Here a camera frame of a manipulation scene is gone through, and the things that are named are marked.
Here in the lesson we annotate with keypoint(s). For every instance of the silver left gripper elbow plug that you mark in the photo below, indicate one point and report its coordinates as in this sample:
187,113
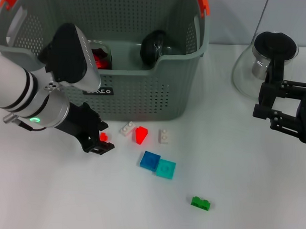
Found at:
9,117

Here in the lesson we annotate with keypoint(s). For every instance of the glass teacup with black holder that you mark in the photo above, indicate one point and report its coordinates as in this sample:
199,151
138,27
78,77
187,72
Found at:
107,48

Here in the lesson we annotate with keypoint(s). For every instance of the dark red curved toy brick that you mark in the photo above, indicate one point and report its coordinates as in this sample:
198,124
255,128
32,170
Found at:
100,60

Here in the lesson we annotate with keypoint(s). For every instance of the cyan flat toy brick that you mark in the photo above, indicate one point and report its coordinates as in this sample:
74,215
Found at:
166,169

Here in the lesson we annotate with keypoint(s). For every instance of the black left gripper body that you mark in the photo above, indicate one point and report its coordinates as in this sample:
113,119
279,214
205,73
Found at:
79,122

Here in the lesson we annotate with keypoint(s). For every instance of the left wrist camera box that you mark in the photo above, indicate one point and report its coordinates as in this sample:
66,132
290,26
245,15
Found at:
69,56

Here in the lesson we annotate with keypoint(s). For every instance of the grey perforated plastic storage basket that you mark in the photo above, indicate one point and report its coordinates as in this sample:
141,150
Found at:
156,94

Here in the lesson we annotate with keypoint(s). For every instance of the blue flat toy brick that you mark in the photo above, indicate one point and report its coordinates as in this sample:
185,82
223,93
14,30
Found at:
149,160

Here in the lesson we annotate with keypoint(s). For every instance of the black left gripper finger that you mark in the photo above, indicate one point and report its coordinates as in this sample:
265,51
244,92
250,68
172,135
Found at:
101,148
102,124

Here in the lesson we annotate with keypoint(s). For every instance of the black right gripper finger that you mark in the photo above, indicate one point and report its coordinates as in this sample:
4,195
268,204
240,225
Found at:
262,112
268,94

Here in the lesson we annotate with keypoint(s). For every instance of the red sloped toy brick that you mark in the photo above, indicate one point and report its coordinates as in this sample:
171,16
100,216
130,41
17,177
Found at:
141,135

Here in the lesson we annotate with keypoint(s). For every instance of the orange-red small toy brick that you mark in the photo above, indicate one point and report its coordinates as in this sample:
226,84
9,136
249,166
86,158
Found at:
104,137

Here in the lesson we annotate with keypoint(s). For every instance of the green toy brick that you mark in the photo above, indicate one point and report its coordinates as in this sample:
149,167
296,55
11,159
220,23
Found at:
200,202

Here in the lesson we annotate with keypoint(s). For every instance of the white toy brick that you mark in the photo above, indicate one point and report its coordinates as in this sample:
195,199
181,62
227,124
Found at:
127,128
164,137

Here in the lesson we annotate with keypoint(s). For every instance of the black round object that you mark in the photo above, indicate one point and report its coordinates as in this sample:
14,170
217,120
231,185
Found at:
152,48

